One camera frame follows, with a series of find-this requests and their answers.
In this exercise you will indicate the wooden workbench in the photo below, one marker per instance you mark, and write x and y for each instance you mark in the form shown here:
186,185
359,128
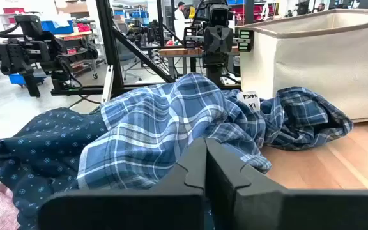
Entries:
174,52

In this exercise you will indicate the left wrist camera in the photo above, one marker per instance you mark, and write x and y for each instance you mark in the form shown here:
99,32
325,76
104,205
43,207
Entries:
219,16

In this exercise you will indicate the red plastic bin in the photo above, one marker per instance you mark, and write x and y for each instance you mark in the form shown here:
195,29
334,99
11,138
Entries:
13,10

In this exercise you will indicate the black background robot arm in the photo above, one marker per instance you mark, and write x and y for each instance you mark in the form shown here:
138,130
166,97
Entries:
21,51

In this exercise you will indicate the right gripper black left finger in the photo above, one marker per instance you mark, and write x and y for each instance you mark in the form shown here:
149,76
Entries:
123,211

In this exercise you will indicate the dark blue plaid pants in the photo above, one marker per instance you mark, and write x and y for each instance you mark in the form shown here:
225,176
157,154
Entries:
305,118

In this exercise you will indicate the white paper pants tag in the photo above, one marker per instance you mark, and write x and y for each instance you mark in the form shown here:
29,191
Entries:
248,99

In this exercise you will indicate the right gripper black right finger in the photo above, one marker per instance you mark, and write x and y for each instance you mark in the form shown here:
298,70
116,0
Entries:
299,211

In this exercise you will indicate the navy dotted garment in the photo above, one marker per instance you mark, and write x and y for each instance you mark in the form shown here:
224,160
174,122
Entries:
43,153

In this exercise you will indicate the person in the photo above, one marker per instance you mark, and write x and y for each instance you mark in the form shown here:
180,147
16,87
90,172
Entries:
321,7
179,17

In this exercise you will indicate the beige fabric storage bin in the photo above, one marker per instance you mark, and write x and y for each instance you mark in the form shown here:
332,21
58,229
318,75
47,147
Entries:
324,73

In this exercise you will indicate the blue plastic bin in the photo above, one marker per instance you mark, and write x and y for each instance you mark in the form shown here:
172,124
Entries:
56,28

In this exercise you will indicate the white metal strip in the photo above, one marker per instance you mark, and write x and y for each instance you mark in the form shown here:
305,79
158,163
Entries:
108,83

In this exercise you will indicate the grey background office chair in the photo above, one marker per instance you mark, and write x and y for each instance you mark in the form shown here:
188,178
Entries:
125,54

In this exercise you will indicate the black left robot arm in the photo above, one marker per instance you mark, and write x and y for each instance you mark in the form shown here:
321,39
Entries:
215,72

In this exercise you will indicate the black metal frame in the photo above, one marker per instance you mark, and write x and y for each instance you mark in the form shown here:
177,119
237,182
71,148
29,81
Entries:
107,38

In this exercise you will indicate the blue plaid shirt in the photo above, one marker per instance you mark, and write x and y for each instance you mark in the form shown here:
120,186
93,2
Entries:
145,127

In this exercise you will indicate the blue plastic crate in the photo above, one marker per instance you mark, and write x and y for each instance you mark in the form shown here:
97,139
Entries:
17,79

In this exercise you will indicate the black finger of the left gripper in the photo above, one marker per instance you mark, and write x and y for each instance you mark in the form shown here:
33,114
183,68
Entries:
190,32
245,41

